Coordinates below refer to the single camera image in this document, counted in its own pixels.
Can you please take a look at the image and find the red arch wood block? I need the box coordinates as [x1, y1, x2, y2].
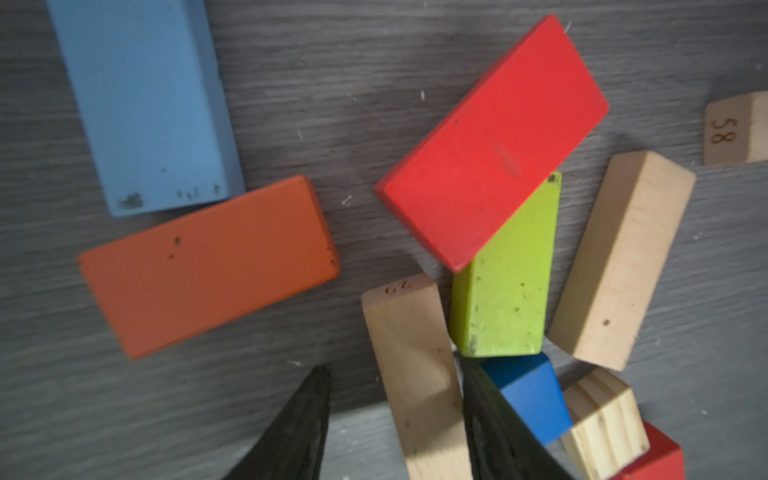
[374, 15, 609, 272]

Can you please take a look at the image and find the orange wood block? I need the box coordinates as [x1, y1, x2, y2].
[77, 175, 341, 358]

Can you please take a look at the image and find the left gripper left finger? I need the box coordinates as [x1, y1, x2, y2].
[225, 365, 332, 480]

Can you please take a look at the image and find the small natural wood cube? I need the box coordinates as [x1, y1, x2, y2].
[561, 367, 650, 479]

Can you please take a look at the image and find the natural wood block 31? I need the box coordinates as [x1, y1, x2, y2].
[547, 150, 697, 371]

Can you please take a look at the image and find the light blue wood block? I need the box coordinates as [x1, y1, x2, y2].
[48, 1, 245, 217]

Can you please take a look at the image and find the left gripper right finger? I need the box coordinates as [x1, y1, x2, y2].
[460, 358, 571, 480]

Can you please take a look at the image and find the lime green wood block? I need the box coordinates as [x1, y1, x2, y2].
[448, 172, 562, 358]

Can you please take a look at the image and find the natural wood block 58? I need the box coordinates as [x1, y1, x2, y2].
[703, 90, 767, 166]

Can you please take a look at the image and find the natural wood block 29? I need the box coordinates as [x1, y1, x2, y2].
[361, 273, 472, 479]

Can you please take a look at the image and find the dark blue wood cube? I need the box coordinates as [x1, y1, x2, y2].
[481, 353, 572, 446]

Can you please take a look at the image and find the small red wood cube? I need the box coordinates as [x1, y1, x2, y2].
[611, 421, 685, 480]

